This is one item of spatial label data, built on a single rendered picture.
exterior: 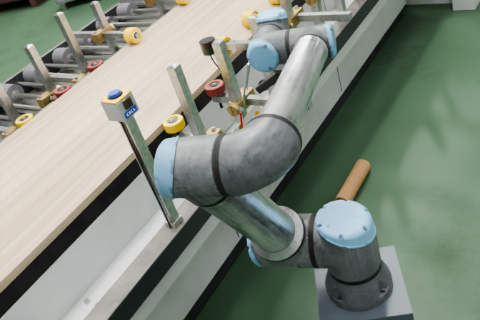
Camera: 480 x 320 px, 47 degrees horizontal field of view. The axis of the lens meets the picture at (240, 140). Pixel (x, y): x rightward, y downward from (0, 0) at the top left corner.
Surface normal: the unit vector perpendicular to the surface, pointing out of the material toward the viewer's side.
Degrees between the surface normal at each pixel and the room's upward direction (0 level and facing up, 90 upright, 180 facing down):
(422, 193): 0
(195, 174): 65
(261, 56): 90
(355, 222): 5
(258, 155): 56
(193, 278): 90
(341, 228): 5
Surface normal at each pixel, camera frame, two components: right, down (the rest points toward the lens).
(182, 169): -0.36, 0.00
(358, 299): -0.18, 0.28
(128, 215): 0.82, 0.11
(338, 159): -0.27, -0.79
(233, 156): -0.11, -0.23
